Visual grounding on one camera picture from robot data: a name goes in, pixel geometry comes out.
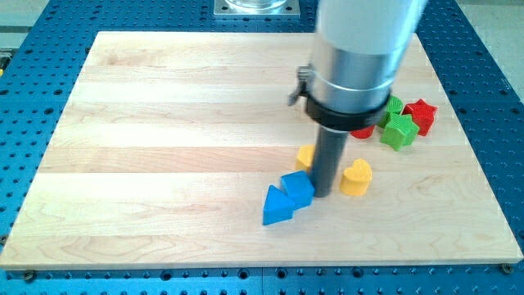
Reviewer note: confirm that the blue triangle block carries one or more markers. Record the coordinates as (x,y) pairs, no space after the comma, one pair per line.
(277,206)

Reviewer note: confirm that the red star block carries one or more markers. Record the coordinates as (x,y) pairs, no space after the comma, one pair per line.
(423,115)

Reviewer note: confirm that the light wooden board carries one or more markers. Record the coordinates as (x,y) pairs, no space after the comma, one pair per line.
(169,142)

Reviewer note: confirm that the red round block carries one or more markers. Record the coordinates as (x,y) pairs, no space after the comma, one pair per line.
(366,132)

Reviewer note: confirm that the yellow heart block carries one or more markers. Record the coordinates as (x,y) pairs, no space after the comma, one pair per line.
(356,179)

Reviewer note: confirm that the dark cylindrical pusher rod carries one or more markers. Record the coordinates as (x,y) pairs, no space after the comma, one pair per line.
(328,149)

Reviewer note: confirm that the green round block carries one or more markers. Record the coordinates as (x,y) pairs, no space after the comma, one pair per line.
(393,106)

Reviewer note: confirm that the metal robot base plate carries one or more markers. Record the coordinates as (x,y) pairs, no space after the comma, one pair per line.
(233,8)

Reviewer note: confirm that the blue cube block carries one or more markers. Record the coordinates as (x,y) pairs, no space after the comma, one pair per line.
(298,188)

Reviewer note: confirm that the green star block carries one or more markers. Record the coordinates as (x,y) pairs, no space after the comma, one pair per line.
(399,131)

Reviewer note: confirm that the yellow hexagon block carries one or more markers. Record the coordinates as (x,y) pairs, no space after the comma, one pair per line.
(304,158)

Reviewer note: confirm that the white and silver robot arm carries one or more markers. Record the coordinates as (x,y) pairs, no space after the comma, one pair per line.
(357,50)

